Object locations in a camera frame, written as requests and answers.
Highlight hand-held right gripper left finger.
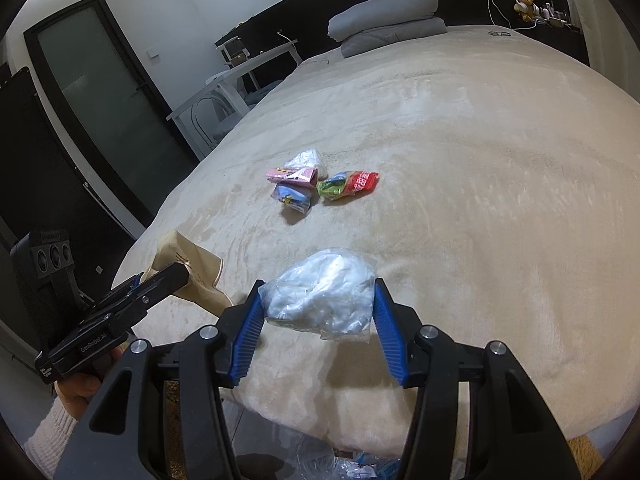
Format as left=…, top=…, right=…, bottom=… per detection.
left=54, top=279, right=266, bottom=480

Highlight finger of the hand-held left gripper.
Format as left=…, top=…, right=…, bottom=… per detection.
left=80, top=272, right=147, bottom=311
left=100, top=262, right=190, bottom=322

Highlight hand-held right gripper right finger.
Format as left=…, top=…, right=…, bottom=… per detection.
left=372, top=276, right=581, bottom=480

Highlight brown paper bag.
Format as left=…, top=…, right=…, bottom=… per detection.
left=142, top=230, right=233, bottom=318

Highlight white tissue plastic bag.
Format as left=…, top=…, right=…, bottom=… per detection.
left=261, top=249, right=377, bottom=342

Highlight clear plastic trash bag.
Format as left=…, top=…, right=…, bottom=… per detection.
left=235, top=435, right=406, bottom=480

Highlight blue snack wrapper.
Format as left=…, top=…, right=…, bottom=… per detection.
left=272, top=182, right=313, bottom=216

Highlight red snack wrapper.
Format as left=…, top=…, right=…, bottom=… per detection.
left=316, top=170, right=380, bottom=202

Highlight pink carton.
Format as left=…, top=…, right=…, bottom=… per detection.
left=266, top=166, right=318, bottom=186

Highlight white snack wrapper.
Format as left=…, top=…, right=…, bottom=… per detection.
left=282, top=148, right=328, bottom=173

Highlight person's left hand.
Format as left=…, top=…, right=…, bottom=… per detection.
left=54, top=347, right=125, bottom=421

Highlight black wardrobe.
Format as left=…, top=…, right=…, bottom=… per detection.
left=0, top=70, right=136, bottom=361

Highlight cream plush blanket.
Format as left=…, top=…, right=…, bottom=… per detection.
left=111, top=25, right=640, bottom=461

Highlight white chair grey cushion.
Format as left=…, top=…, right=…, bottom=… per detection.
left=190, top=80, right=276, bottom=143

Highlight dark frosted glass door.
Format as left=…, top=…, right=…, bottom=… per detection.
left=24, top=0, right=201, bottom=226

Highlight white desk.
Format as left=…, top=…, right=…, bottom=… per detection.
left=166, top=40, right=303, bottom=161

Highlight grey pillow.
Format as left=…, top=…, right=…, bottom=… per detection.
left=340, top=16, right=447, bottom=58

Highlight grey pillows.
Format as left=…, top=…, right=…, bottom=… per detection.
left=327, top=0, right=440, bottom=42

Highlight cluster of small bottles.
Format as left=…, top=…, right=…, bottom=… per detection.
left=535, top=0, right=581, bottom=31

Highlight white charger cable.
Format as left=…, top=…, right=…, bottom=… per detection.
left=481, top=0, right=516, bottom=28

